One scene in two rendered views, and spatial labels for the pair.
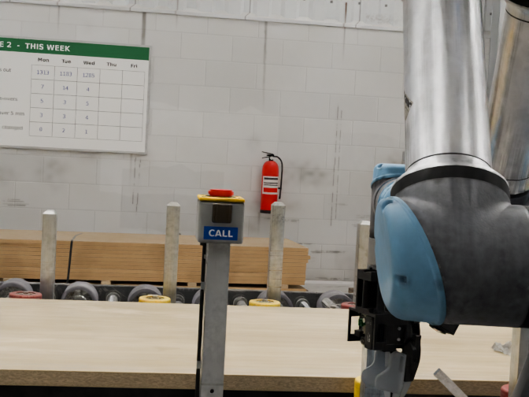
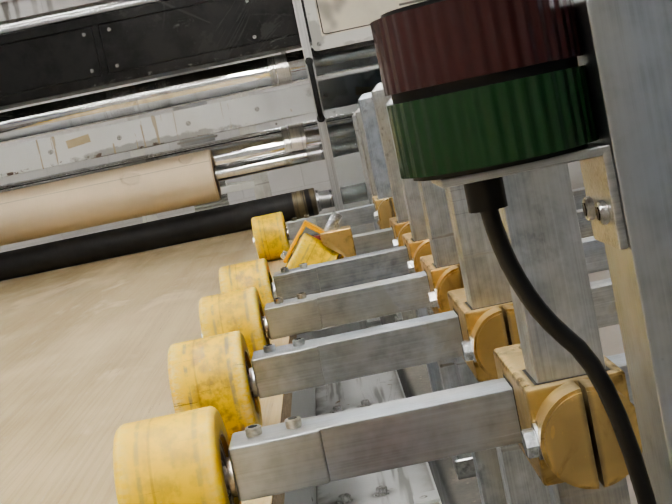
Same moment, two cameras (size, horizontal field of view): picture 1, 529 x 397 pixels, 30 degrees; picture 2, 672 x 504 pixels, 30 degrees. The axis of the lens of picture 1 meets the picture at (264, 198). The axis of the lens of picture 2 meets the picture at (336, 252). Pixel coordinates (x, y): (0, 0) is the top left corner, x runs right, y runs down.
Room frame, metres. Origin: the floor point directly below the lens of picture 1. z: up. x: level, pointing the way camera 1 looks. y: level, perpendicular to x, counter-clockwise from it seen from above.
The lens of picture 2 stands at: (1.65, -0.05, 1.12)
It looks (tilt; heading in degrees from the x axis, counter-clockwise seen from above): 6 degrees down; 277
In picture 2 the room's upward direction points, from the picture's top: 12 degrees counter-clockwise
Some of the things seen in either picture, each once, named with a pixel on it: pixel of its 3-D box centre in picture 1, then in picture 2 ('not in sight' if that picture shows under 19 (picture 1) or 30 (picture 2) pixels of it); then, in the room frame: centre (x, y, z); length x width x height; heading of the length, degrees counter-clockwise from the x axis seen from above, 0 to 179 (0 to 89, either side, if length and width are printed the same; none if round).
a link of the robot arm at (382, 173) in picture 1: (397, 201); not in sight; (1.45, -0.20, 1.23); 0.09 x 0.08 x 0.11; 179
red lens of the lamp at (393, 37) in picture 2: not in sight; (476, 39); (1.65, -0.43, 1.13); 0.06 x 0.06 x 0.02
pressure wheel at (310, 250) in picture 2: not in sight; (308, 267); (1.90, -1.70, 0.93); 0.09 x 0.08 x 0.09; 7
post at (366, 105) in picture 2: not in sight; (395, 232); (1.81, -2.18, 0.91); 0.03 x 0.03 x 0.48; 7
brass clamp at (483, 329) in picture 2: not in sight; (496, 329); (1.66, -0.96, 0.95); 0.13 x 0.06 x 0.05; 97
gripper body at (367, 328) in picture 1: (386, 308); not in sight; (1.45, -0.19, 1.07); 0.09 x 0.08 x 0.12; 118
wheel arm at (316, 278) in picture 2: not in sight; (459, 246); (1.69, -1.47, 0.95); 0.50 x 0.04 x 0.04; 7
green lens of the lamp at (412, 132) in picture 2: not in sight; (491, 122); (1.65, -0.43, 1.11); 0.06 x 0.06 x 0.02
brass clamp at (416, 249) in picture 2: not in sight; (431, 256); (1.72, -1.45, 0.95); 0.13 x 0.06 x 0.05; 97
